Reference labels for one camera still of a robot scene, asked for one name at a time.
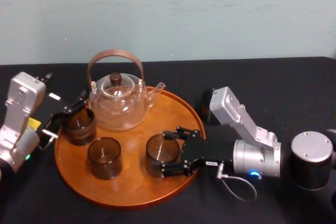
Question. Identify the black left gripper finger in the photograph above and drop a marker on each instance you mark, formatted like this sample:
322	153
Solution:
77	103
59	123

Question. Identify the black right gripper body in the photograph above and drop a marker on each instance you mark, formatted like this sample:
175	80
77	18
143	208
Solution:
207	153

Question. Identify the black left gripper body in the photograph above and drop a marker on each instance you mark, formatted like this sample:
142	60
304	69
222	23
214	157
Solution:
50	108

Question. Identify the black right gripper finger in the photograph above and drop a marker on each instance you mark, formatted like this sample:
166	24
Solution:
174	169
181	132

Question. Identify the smoked brown drinking glass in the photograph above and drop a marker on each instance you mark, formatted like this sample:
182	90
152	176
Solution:
105	163
157	150
81	134

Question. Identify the round brown wooden tray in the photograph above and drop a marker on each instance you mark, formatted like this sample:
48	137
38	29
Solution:
136	187

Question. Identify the glass teapot lid, brown knob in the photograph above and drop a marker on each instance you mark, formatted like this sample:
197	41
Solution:
116	83

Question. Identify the black table cloth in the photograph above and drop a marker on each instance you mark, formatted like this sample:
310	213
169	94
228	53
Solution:
262	77

